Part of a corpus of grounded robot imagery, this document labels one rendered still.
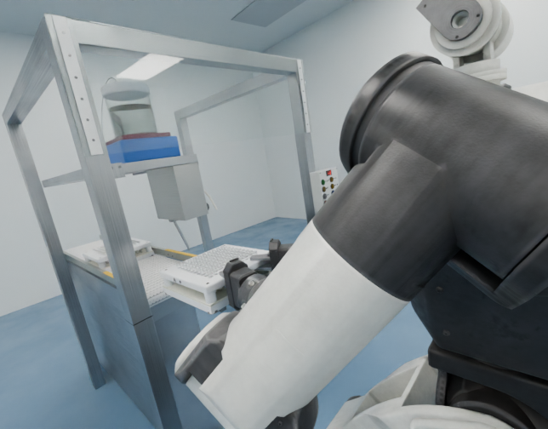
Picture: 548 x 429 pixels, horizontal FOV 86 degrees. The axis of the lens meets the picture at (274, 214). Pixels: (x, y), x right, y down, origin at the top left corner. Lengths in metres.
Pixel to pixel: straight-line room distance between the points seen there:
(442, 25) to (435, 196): 0.25
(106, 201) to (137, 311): 0.34
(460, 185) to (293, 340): 0.14
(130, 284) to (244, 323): 0.77
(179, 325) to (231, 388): 1.11
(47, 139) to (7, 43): 1.00
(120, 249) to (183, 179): 0.33
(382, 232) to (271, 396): 0.14
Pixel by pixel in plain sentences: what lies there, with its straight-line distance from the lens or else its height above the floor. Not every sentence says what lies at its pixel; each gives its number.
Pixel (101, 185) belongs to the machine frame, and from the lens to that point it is 0.94.
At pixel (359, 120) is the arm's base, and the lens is 0.21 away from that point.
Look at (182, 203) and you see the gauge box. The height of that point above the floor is 1.11.
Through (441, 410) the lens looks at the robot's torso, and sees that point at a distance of 0.54.
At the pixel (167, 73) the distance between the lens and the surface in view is 1.08.
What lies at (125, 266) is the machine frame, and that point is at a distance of 0.97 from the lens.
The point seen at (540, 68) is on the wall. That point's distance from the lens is 3.76.
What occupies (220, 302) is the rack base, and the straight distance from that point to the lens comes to 0.75.
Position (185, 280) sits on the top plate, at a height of 0.95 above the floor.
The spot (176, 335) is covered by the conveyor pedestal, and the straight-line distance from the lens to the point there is 1.36.
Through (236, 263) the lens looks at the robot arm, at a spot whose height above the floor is 1.00.
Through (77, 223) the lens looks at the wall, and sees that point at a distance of 4.31.
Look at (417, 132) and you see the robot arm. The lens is 0.19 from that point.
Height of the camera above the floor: 1.23
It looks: 12 degrees down
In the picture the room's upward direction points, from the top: 9 degrees counter-clockwise
